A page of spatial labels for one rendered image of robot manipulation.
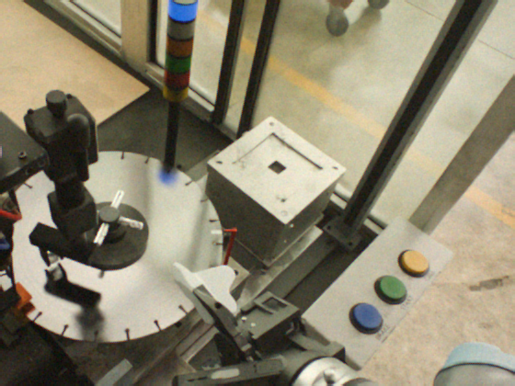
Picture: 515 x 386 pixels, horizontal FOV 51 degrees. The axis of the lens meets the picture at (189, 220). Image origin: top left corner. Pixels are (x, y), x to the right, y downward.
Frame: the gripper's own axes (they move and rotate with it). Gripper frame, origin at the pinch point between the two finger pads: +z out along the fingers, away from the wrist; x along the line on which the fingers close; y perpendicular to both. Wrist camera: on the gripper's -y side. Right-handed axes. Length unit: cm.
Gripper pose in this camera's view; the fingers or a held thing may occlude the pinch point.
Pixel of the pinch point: (184, 317)
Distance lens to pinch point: 67.1
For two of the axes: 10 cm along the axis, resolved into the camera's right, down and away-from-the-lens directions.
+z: -5.2, -2.5, 8.1
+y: 8.1, -4.3, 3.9
